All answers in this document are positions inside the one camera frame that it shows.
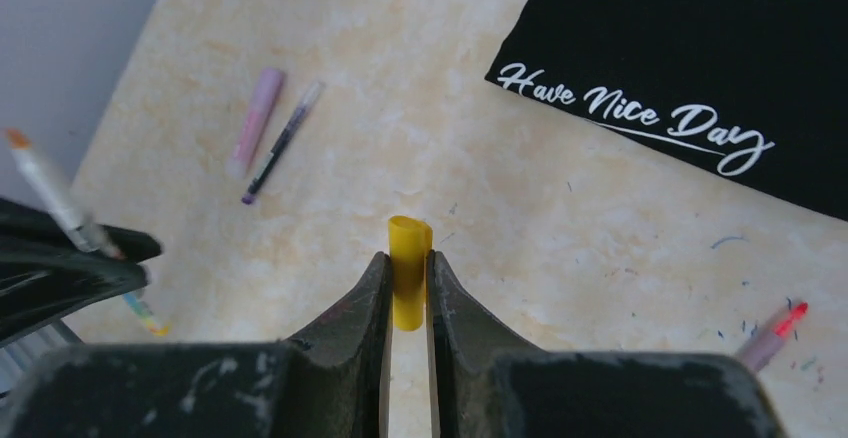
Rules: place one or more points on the white yellow marker pen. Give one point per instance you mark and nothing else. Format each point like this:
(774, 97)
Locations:
(74, 219)

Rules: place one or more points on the yellow pen cap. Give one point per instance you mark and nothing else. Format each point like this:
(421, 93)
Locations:
(410, 241)

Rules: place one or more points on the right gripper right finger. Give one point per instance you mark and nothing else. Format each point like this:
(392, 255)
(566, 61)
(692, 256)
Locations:
(488, 381)

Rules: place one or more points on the black folded t-shirt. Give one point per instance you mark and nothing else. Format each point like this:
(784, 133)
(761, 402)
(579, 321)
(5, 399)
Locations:
(754, 91)

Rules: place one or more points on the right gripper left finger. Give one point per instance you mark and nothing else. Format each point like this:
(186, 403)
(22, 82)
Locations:
(329, 379)

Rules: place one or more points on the thin pink pen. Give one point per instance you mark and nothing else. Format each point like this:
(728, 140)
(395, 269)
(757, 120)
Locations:
(765, 345)

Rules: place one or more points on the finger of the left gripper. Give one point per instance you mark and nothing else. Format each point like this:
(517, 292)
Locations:
(44, 277)

